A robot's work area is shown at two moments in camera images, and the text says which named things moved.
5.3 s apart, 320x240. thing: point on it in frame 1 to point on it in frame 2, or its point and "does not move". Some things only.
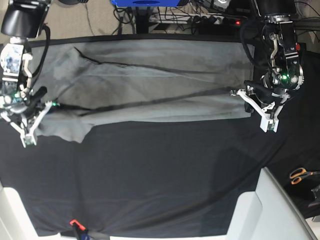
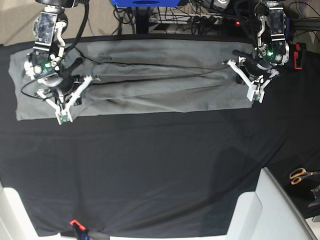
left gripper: (31, 106) to (63, 80)
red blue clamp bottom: (81, 230) does not move
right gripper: (262, 93) to (252, 66)
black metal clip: (316, 192) does not move
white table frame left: (15, 223) does not move
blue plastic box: (145, 3) does not move
